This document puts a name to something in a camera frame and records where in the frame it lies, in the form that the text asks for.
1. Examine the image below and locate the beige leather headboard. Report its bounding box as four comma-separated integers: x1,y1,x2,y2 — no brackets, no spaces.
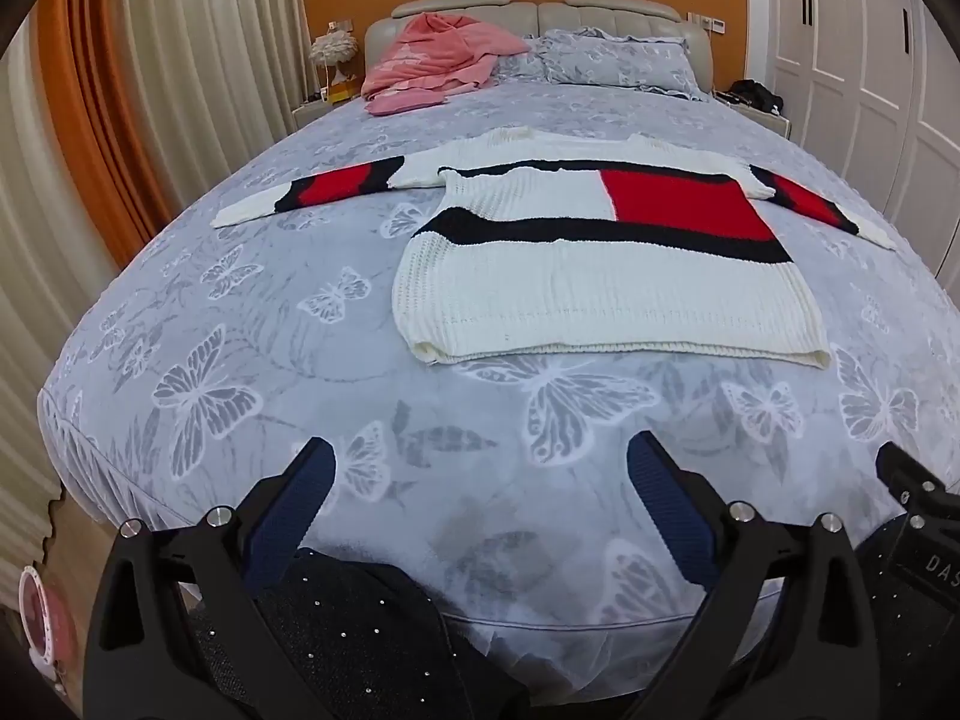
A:
363,0,715,93

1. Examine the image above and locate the small round white fan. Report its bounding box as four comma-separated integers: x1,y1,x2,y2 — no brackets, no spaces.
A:
18,566,76,674

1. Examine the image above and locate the white nightstand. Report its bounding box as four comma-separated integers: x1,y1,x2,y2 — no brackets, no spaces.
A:
291,96,356,130
713,91,793,140

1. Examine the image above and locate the cream and orange curtain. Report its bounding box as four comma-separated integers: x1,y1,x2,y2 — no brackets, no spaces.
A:
2,0,316,598

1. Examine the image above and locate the left white nightstand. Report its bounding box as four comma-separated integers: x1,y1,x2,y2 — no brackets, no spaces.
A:
291,96,356,130

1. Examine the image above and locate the right white nightstand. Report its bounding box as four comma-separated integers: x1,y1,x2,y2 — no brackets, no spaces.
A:
713,91,793,140

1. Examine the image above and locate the grey butterfly pillow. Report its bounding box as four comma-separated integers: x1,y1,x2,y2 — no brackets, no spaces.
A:
491,28,706,101

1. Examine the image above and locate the white wardrobe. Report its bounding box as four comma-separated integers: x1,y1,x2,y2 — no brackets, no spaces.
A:
770,0,958,291

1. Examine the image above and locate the grey butterfly bedspread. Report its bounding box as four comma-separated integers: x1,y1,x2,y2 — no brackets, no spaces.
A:
37,82,958,704

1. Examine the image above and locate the pink clothes pile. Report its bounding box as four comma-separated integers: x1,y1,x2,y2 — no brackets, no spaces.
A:
361,11,529,117

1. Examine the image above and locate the black item on nightstand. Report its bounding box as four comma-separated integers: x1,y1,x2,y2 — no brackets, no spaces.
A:
727,78,784,115

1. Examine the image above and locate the white feather lamp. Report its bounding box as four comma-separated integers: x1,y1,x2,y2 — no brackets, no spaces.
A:
309,21,358,85

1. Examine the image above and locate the white red black knit sweater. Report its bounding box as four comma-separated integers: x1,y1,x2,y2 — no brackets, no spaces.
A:
215,127,889,367

